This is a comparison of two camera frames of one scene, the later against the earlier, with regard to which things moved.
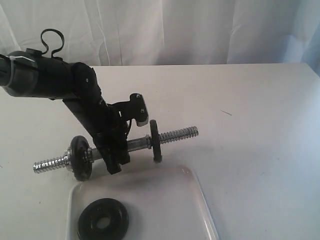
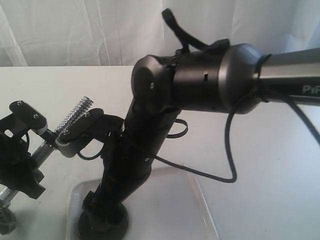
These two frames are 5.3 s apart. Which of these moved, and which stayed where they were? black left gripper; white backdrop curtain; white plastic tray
Moved: black left gripper
Stayed: white backdrop curtain; white plastic tray
